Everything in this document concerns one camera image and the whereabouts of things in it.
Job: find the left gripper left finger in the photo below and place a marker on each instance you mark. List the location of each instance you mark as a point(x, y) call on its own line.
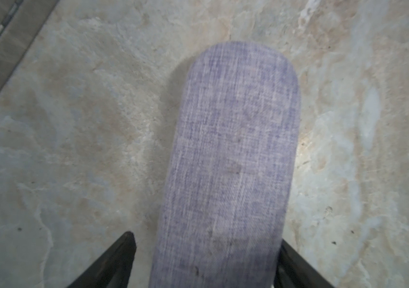
point(113, 268)

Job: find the purple fabric eyeglass case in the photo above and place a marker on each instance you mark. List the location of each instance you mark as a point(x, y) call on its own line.
point(230, 172)

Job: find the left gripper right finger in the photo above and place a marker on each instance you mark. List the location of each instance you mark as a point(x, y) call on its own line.
point(293, 271)

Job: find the grey stone-pattern eyeglass case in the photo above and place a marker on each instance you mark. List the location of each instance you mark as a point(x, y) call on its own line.
point(20, 23)

